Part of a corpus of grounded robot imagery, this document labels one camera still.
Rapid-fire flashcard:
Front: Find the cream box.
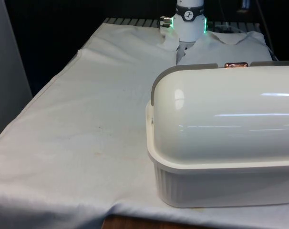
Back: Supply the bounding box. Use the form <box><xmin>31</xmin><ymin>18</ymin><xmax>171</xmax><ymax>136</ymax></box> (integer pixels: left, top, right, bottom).
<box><xmin>145</xmin><ymin>102</ymin><xmax>289</xmax><ymax>208</ymax></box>

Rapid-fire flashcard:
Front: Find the rounded box lid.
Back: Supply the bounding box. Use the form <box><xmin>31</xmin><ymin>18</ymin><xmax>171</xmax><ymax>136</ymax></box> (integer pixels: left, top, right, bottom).
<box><xmin>151</xmin><ymin>62</ymin><xmax>289</xmax><ymax>166</ymax></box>

